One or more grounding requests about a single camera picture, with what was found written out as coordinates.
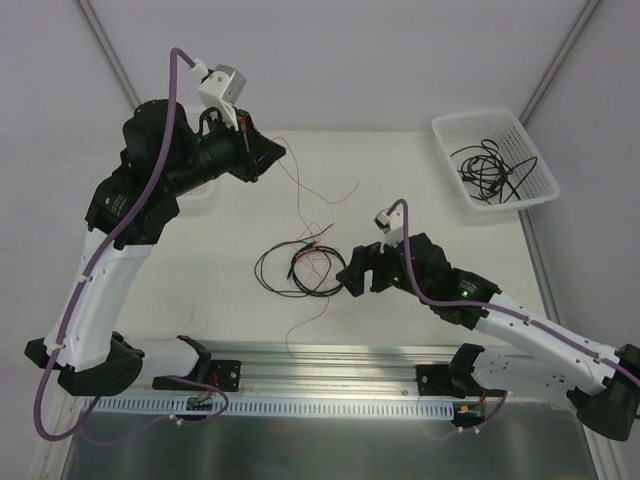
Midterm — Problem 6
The thin black cable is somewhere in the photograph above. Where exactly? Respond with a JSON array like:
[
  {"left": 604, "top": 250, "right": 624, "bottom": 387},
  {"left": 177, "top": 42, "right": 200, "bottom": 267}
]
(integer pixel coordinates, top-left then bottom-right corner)
[{"left": 479, "top": 138, "right": 521, "bottom": 201}]

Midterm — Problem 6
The white slotted cable duct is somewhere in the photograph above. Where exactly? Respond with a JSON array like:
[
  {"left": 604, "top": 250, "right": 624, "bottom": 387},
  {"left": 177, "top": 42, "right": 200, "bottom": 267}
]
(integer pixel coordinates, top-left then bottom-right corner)
[{"left": 94, "top": 394, "right": 454, "bottom": 421}]

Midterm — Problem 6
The white plastic basket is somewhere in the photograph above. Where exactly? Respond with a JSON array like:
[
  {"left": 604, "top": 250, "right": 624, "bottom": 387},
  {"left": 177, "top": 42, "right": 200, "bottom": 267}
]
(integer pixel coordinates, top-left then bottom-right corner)
[
  {"left": 177, "top": 183, "right": 212, "bottom": 216},
  {"left": 431, "top": 108, "right": 560, "bottom": 216}
]

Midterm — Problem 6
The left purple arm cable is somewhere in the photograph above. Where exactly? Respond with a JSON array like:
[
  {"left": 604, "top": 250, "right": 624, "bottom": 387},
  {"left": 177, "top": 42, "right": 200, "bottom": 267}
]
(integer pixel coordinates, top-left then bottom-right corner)
[{"left": 34, "top": 47, "right": 211, "bottom": 441}]

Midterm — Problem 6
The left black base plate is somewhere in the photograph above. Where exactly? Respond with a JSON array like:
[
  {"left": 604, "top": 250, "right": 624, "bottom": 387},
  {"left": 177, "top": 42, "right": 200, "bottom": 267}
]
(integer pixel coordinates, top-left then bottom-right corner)
[{"left": 152, "top": 357, "right": 242, "bottom": 392}]

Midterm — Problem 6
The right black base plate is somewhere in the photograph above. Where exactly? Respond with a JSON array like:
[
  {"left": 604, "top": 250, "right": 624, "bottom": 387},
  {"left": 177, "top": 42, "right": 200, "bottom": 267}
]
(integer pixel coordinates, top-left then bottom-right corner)
[{"left": 415, "top": 364, "right": 482, "bottom": 399}]

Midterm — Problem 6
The black USB cable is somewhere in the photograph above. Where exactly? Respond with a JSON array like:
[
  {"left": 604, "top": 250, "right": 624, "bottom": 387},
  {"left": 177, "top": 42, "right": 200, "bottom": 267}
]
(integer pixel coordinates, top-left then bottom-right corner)
[{"left": 449, "top": 149, "right": 540, "bottom": 205}]

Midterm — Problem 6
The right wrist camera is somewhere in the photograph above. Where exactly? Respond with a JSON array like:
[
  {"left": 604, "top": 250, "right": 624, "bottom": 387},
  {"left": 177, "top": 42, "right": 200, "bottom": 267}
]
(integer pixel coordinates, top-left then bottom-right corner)
[{"left": 374, "top": 208, "right": 406, "bottom": 251}]

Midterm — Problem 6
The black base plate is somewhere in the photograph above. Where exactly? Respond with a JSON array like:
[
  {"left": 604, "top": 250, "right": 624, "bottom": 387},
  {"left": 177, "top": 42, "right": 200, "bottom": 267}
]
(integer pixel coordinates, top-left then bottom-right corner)
[
  {"left": 415, "top": 364, "right": 482, "bottom": 399},
  {"left": 152, "top": 357, "right": 242, "bottom": 392}
]

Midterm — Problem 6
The right white plastic basket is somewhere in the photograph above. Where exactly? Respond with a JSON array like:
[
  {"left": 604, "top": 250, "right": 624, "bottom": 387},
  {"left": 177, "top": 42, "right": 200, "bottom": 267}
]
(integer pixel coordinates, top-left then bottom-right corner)
[{"left": 431, "top": 108, "right": 560, "bottom": 216}]

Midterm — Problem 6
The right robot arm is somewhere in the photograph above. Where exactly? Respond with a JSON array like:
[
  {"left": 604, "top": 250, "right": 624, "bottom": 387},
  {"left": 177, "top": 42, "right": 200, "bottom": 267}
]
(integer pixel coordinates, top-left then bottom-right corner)
[{"left": 336, "top": 234, "right": 639, "bottom": 441}]

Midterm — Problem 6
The aluminium mounting rail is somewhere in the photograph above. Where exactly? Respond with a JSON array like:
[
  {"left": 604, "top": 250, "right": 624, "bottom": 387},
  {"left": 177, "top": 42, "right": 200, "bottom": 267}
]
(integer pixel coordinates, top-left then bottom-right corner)
[{"left": 204, "top": 341, "right": 457, "bottom": 401}]

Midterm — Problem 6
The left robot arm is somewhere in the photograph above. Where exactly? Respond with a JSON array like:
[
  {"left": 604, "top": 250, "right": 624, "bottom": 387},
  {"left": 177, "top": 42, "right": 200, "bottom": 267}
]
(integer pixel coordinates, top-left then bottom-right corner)
[{"left": 25, "top": 99, "right": 286, "bottom": 397}]

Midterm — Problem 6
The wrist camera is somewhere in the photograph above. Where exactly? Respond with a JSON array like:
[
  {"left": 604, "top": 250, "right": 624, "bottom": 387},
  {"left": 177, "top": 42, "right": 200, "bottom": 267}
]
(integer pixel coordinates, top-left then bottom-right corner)
[
  {"left": 374, "top": 208, "right": 406, "bottom": 251},
  {"left": 190, "top": 58, "right": 246, "bottom": 130}
]

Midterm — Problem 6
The left white plastic basket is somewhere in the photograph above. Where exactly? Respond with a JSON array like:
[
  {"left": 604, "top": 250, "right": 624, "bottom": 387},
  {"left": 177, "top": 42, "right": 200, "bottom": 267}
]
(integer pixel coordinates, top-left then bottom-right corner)
[{"left": 177, "top": 183, "right": 212, "bottom": 216}]

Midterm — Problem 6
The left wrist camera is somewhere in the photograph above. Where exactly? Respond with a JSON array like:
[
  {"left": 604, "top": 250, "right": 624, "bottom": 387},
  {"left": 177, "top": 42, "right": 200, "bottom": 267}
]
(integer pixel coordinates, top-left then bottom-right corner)
[{"left": 190, "top": 58, "right": 246, "bottom": 130}]

